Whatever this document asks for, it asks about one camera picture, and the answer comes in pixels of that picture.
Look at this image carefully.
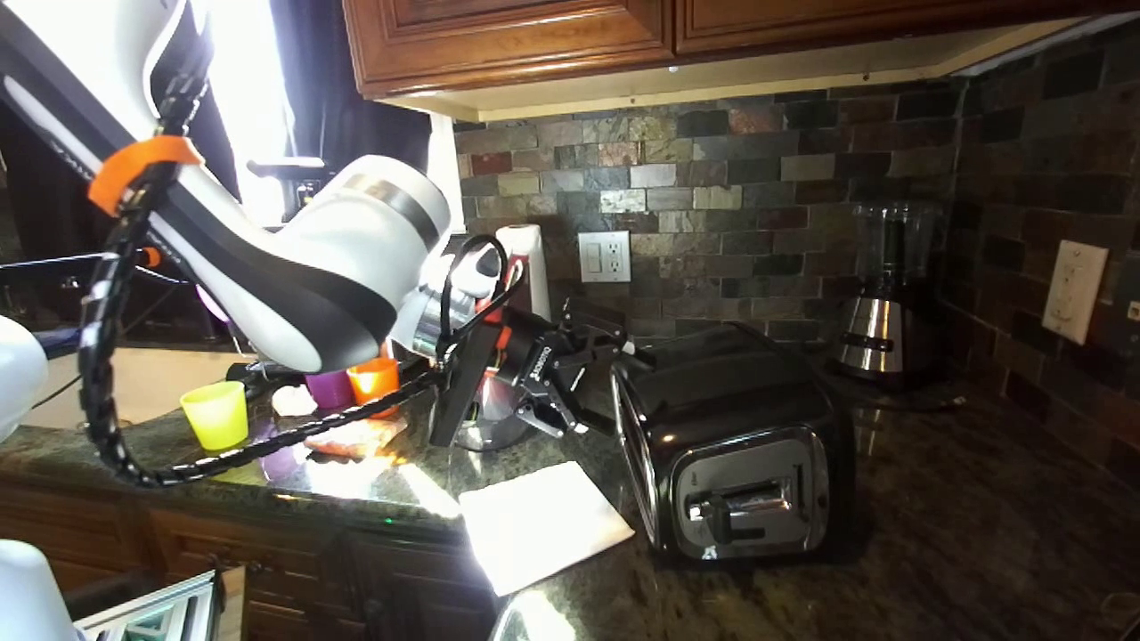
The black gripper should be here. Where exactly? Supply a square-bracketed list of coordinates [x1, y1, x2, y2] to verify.
[492, 305, 638, 440]

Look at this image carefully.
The black and chrome toaster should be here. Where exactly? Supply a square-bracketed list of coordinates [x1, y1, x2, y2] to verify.
[604, 324, 856, 567]

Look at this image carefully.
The white paper towel roll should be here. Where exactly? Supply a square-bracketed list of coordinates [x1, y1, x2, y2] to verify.
[496, 222, 556, 324]

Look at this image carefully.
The white paper sheet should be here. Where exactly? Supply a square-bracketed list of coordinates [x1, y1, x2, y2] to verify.
[454, 459, 638, 598]

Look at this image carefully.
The orange plastic cup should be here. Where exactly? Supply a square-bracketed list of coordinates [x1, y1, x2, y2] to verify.
[345, 351, 407, 409]

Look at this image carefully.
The clear snack packet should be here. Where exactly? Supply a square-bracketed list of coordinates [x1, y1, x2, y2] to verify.
[300, 413, 407, 467]

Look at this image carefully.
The purple plastic cup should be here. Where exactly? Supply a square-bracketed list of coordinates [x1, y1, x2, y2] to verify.
[303, 366, 353, 413]

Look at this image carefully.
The small white round object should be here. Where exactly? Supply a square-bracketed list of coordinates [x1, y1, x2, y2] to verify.
[265, 382, 320, 420]

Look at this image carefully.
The wooden base cabinet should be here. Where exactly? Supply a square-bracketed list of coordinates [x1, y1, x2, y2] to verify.
[0, 473, 502, 641]

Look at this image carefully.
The green plastic cup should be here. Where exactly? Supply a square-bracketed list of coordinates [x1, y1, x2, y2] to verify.
[176, 377, 251, 454]

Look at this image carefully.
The white framed panel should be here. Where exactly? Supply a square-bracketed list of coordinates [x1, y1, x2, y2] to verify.
[66, 567, 224, 641]

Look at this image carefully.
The white wall outlet plate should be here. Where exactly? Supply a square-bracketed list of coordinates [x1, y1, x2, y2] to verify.
[574, 228, 634, 285]

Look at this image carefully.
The wooden wall cabinet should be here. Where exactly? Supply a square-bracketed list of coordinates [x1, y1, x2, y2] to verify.
[337, 0, 1140, 103]

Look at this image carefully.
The orange cable strap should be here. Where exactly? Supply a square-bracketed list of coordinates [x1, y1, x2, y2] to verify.
[85, 131, 205, 222]

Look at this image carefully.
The beige wall plate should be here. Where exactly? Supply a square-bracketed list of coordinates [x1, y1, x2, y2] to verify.
[1041, 233, 1112, 349]

